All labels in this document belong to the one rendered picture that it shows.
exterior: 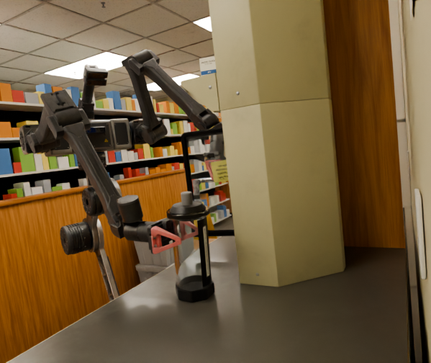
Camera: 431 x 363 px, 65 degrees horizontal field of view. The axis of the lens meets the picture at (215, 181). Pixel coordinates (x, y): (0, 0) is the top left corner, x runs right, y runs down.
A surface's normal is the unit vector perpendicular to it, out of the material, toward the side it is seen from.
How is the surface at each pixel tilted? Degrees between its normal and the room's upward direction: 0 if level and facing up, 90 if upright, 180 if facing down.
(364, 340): 0
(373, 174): 90
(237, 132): 90
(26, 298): 90
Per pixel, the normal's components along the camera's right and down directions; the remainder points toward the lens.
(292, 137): 0.28, 0.05
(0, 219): 0.87, -0.06
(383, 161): -0.48, 0.13
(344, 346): -0.11, -0.99
